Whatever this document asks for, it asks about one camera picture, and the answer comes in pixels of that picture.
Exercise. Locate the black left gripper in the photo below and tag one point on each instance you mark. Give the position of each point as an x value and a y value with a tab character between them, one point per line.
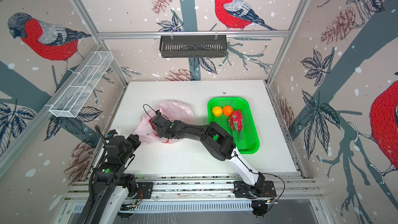
136	141

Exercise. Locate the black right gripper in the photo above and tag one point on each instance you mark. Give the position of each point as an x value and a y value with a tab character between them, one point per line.
161	132

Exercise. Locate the yellow orange fruit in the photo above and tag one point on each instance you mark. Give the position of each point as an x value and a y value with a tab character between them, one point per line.
217	111

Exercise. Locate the orange tangerine fruit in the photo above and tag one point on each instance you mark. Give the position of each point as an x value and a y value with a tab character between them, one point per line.
227	110

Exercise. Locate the red dragon fruit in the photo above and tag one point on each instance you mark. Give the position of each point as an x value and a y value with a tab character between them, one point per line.
236	120

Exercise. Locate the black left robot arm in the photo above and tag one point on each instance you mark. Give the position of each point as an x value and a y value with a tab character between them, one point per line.
109	185

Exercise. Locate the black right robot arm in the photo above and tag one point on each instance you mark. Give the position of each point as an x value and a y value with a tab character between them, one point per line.
219	143

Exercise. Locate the red apple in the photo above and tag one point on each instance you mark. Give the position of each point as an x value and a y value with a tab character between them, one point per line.
152	124

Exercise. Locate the green plastic basket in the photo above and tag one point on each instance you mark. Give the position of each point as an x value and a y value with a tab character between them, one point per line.
245	134

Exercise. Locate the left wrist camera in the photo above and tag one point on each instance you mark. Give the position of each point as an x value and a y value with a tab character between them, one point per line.
112	133

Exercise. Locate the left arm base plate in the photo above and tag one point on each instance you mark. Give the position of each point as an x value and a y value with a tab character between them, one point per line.
144	190

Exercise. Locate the white wire mesh shelf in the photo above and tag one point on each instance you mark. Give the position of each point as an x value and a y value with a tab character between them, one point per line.
74	97

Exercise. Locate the black hanging wall basket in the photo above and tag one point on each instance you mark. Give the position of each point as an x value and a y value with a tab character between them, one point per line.
193	46

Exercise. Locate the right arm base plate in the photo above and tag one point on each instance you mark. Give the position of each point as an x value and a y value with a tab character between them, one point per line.
243	190

